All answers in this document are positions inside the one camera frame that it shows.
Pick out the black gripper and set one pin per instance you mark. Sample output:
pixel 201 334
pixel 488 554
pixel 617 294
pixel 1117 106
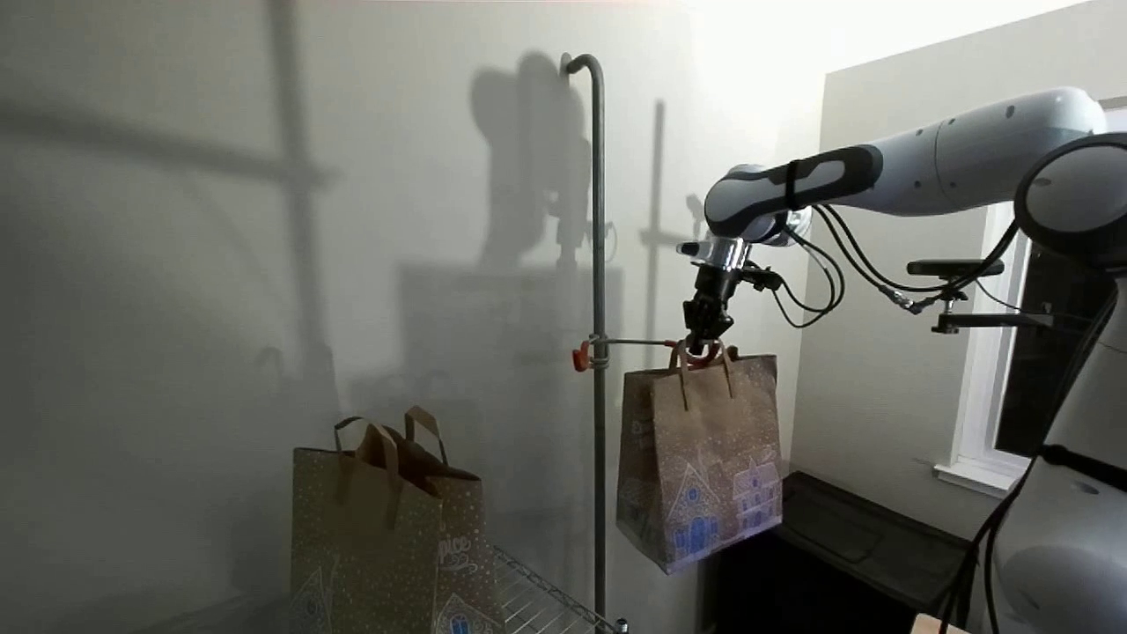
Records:
pixel 720 264

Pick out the brown paper bag house print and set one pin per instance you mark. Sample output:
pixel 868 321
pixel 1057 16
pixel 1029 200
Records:
pixel 697 455

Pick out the brown paper bag white dots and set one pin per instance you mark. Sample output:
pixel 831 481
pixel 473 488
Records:
pixel 388 537

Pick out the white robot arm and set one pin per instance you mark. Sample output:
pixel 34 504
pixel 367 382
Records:
pixel 1053 551

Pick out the grey metal stand pole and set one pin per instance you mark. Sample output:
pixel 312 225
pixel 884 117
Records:
pixel 590 66

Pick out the upper orange coated hook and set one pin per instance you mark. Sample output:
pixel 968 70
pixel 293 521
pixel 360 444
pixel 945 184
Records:
pixel 582 356

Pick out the black storage box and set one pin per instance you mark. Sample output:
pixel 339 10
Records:
pixel 834 566

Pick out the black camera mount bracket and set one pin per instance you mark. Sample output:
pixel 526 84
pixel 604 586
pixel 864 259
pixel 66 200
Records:
pixel 966 300

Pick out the white window frame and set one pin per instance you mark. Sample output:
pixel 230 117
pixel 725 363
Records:
pixel 976 464

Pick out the wire metal shelf rack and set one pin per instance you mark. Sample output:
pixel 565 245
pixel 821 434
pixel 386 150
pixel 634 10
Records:
pixel 515 602

